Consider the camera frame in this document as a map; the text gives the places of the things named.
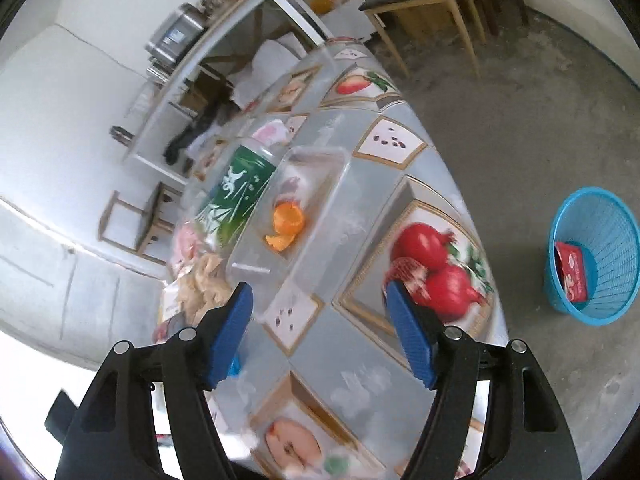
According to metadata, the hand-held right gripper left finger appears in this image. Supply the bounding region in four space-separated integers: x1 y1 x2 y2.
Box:
54 281 254 480

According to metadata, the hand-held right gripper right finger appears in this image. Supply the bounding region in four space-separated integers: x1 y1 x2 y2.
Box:
386 280 583 480

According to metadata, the beige tissue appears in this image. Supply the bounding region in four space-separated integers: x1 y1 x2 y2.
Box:
177 252 236 326

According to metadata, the green cylindrical can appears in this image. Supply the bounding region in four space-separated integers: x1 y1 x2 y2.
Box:
196 145 291 241

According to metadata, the clear plastic container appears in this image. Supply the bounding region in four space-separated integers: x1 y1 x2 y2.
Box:
226 145 352 321

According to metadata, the blue plastic basket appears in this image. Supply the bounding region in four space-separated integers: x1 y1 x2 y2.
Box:
544 187 640 327

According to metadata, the pink-print plastic packet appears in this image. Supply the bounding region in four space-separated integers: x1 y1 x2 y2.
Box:
170 220 211 266

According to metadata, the orange peel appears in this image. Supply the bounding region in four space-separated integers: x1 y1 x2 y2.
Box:
265 201 306 253

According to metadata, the fruit-print tablecloth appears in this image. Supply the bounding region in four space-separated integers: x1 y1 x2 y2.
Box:
152 37 511 480

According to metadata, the white door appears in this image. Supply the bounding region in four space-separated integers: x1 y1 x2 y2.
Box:
0 200 168 361

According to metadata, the black cloth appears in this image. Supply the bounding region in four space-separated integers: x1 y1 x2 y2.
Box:
162 100 221 166

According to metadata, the cardboard box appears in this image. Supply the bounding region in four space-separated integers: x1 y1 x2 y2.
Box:
180 67 233 111

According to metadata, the steel cup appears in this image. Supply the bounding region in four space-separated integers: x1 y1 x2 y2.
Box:
149 57 176 81

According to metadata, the white bag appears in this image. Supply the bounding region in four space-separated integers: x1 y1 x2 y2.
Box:
232 39 321 111

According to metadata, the white side table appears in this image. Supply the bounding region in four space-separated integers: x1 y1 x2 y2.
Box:
122 0 331 181

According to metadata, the silver rice cooker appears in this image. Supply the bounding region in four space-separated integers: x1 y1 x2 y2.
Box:
145 4 207 63

